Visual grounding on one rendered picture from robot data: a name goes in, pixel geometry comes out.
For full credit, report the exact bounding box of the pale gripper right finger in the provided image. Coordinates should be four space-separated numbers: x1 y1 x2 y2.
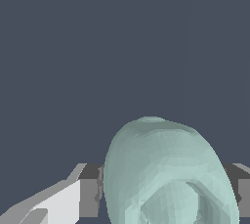
222 162 250 218

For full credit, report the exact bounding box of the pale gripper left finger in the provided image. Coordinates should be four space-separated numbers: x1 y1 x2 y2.
0 162 105 224

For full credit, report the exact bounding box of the pale green rounded object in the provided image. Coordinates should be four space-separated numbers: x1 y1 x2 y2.
103 115 241 224

